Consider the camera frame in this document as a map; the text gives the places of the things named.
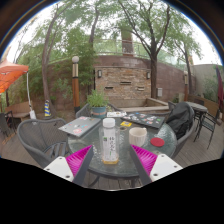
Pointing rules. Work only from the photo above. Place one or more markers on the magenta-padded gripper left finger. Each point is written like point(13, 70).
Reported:
point(77, 162)

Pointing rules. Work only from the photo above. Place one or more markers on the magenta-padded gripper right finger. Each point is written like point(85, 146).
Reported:
point(146, 160)

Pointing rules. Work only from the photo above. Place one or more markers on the clear white-capped drink bottle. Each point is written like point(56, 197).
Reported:
point(109, 143)

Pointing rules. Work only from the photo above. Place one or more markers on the white cup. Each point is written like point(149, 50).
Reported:
point(137, 137)

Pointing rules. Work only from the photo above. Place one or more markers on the silver laptop with stickers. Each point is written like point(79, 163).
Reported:
point(80, 126)

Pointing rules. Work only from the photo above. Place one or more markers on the roll of tape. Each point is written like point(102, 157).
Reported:
point(123, 128)

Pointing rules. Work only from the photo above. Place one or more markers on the black laptop with stickers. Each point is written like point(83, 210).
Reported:
point(143, 120)

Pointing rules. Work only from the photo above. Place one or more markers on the yellow card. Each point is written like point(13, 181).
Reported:
point(126, 124)

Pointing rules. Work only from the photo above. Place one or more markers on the black jacket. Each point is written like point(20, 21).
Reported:
point(180, 118)

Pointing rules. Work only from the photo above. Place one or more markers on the white booklet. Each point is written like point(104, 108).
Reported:
point(116, 114)

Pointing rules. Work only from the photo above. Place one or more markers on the blue and yellow striped bollard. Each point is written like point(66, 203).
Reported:
point(47, 109)

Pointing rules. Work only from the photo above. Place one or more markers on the green plant in blue pot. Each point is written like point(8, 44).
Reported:
point(97, 101)

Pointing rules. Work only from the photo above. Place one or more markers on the black metal chair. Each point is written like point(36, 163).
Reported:
point(5, 125)
point(208, 125)

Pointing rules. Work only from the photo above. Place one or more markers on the round dark patio table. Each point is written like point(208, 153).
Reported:
point(200, 106)

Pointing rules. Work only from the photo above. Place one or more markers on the wooden bench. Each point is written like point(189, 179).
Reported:
point(18, 110)

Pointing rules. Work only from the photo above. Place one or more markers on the orange parasol with white pole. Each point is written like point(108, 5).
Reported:
point(11, 73)

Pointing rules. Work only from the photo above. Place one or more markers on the grey wall box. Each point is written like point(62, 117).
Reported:
point(160, 92)

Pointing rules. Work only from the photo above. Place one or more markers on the black wall lamp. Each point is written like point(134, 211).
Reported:
point(99, 73)
point(148, 75)

